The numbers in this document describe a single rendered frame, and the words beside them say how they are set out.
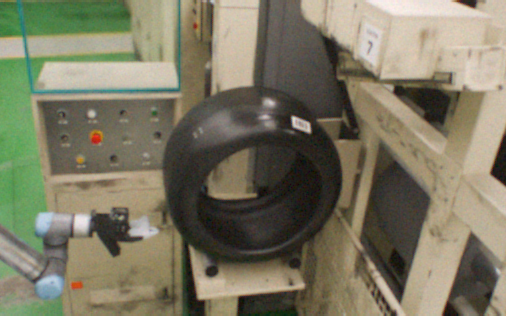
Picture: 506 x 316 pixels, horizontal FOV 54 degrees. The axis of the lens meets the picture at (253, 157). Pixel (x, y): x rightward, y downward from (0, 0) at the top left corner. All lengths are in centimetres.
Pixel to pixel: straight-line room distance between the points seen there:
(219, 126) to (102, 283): 128
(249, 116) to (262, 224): 56
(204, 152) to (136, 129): 73
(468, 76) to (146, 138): 136
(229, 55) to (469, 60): 83
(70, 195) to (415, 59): 150
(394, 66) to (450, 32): 14
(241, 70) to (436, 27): 75
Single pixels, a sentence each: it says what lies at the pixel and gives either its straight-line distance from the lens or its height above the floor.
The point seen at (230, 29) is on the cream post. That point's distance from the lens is 167.
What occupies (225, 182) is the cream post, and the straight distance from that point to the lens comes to 190.
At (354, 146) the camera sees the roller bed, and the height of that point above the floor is 118.
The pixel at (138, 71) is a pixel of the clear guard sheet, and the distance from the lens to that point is 197.
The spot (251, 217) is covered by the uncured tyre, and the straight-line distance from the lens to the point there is 185.
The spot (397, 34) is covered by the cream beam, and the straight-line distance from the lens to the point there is 114.
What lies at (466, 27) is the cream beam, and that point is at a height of 176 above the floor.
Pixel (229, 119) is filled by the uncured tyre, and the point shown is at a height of 142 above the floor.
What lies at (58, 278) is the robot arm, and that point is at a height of 98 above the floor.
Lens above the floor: 200
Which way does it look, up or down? 28 degrees down
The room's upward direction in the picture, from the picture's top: 4 degrees clockwise
